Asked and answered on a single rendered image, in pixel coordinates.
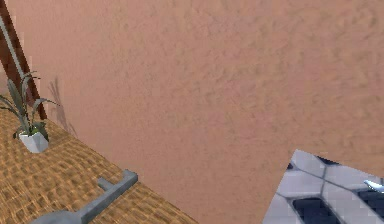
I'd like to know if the green plant in white pot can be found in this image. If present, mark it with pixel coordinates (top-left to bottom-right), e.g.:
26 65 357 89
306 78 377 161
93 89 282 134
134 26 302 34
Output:
0 70 61 154

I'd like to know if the silver sink faucet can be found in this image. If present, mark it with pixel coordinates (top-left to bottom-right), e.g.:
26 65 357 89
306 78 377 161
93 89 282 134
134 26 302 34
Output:
363 179 384 194

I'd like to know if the brown wooden door frame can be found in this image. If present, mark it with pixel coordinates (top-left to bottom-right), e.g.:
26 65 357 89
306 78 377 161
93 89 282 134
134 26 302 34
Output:
0 0 48 121

